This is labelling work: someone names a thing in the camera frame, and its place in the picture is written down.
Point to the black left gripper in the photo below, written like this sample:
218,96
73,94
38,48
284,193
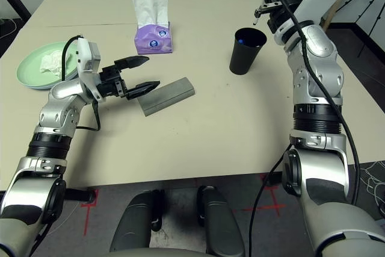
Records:
111,82

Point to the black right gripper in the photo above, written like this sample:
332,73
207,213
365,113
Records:
278,13

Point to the grey glasses case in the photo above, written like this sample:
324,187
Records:
168,97

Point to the white tissue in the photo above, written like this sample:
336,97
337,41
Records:
49,62

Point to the light green plate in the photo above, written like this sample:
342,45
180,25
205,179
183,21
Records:
30,67

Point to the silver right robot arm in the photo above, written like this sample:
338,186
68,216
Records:
319,52

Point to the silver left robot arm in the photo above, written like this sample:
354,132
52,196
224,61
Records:
54,112

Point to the purple tissue pack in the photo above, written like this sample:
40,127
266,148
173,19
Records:
153,43

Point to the blue marker inside cup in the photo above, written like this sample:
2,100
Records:
240,41

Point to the black plastic cup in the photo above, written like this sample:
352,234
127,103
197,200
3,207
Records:
242,63

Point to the light blue plate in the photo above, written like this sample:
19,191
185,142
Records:
36,88

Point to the black table foot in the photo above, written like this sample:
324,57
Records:
275,178
78,195

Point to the dark grey robot left leg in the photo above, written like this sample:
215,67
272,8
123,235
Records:
135,224

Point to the dark grey robot leg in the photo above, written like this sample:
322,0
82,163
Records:
219,224
135,224

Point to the dark grey robot right leg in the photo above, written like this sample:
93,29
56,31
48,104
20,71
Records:
219,224

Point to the dark mat white lines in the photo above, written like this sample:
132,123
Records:
373,178

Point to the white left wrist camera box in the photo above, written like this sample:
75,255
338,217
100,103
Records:
85,55

